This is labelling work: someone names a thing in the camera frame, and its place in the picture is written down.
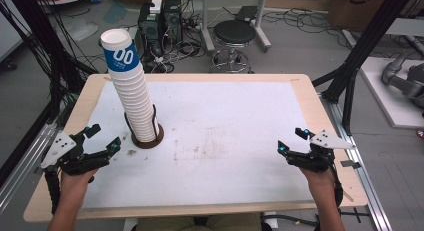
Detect black round stool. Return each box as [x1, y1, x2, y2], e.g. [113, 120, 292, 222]
[209, 19, 258, 74]

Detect person's khaki trousers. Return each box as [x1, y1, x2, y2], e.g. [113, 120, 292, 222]
[135, 213, 264, 231]

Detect aluminium rail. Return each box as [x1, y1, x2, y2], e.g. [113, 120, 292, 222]
[0, 123, 58, 213]
[321, 94, 394, 231]

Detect tangle of floor cables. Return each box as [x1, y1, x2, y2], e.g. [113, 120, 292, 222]
[143, 0, 209, 74]

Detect white table mat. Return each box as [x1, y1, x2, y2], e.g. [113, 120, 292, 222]
[82, 80, 315, 211]

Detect brown cardboard box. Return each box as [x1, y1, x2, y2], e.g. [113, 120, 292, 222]
[328, 0, 424, 33]

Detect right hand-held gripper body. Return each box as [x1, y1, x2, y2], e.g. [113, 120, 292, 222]
[285, 129, 357, 174]

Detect white floor board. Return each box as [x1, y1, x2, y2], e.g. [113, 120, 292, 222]
[359, 55, 424, 129]

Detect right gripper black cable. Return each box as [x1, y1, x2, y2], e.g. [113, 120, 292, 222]
[328, 163, 344, 209]

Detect stack of white paper cups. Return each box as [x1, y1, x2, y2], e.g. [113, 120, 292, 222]
[99, 28, 160, 144]

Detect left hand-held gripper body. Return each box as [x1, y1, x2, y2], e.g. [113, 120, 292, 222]
[40, 130, 113, 176]

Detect white metal stand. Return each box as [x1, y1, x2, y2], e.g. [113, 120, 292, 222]
[199, 0, 273, 54]

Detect brown round cup holder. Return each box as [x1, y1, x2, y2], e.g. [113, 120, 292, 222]
[123, 104, 165, 150]

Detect dark flat device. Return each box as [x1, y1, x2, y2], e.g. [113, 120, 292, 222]
[234, 5, 259, 23]

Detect black cable under table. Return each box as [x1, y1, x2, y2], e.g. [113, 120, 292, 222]
[262, 213, 322, 227]

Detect person's right hand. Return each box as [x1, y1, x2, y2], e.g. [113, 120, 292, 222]
[298, 166, 336, 199]

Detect person's left hand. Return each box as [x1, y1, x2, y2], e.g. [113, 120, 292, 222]
[59, 167, 99, 199]

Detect black computer tower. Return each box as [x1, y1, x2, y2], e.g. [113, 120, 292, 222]
[163, 0, 184, 43]
[137, 0, 165, 57]

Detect black metal frame post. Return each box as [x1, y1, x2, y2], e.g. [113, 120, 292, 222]
[0, 0, 98, 189]
[312, 0, 418, 136]

